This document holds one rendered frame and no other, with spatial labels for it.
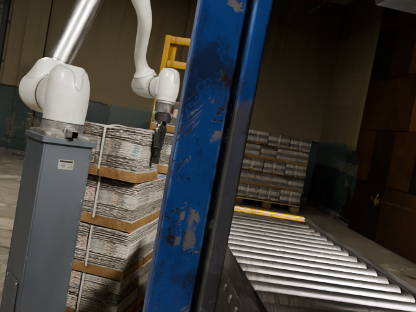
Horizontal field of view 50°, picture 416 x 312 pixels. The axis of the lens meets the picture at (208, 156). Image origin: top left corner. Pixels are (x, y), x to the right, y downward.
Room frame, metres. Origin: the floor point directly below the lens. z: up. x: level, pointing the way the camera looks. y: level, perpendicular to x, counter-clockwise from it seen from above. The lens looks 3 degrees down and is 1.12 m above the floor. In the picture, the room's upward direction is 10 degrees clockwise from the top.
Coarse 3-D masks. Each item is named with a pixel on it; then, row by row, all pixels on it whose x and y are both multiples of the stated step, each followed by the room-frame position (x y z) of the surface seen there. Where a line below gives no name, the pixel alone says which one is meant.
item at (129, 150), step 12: (120, 132) 2.00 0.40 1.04; (132, 132) 1.99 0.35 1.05; (144, 132) 2.01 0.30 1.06; (120, 144) 2.01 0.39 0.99; (132, 144) 1.98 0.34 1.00; (144, 144) 1.99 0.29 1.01; (108, 156) 2.01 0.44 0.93; (120, 156) 1.99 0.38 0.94; (132, 156) 1.98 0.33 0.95; (144, 156) 2.03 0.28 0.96; (120, 168) 1.99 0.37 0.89; (132, 168) 1.98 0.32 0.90; (144, 168) 2.07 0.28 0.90; (156, 168) 2.23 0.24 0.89; (120, 180) 2.01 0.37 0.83
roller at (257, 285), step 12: (264, 288) 1.00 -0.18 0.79; (276, 288) 1.01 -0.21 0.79; (288, 288) 1.02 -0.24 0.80; (300, 288) 1.03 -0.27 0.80; (312, 288) 1.04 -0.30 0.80; (336, 300) 1.02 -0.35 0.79; (348, 300) 1.03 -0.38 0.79; (360, 300) 1.04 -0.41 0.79; (372, 300) 1.05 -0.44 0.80; (384, 300) 1.06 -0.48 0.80; (396, 300) 1.07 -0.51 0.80
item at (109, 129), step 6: (102, 126) 2.02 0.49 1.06; (108, 126) 2.10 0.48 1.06; (102, 132) 2.02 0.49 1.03; (108, 132) 2.02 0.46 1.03; (102, 138) 2.02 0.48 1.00; (108, 138) 2.02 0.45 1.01; (108, 144) 2.01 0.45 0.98; (96, 150) 2.02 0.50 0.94; (96, 156) 2.02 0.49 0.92; (102, 156) 2.01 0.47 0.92; (96, 162) 2.02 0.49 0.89; (102, 162) 2.01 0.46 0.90
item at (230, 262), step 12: (228, 252) 1.23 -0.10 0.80; (228, 264) 1.11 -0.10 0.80; (228, 276) 1.02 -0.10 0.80; (240, 276) 1.03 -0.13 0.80; (228, 288) 0.99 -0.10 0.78; (240, 288) 0.95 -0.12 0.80; (252, 288) 0.96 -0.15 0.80; (228, 300) 0.95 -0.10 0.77; (240, 300) 0.88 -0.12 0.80; (252, 300) 0.89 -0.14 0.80
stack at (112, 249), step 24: (96, 192) 2.06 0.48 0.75; (120, 192) 2.03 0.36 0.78; (144, 192) 2.12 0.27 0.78; (120, 216) 2.03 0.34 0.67; (144, 216) 2.20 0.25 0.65; (96, 240) 2.05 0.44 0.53; (120, 240) 2.03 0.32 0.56; (144, 240) 2.25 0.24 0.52; (96, 264) 2.05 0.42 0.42; (120, 264) 2.02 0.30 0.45; (144, 264) 2.34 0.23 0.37; (72, 288) 2.06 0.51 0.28; (96, 288) 2.04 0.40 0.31; (120, 288) 2.03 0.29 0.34; (144, 288) 2.42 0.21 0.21
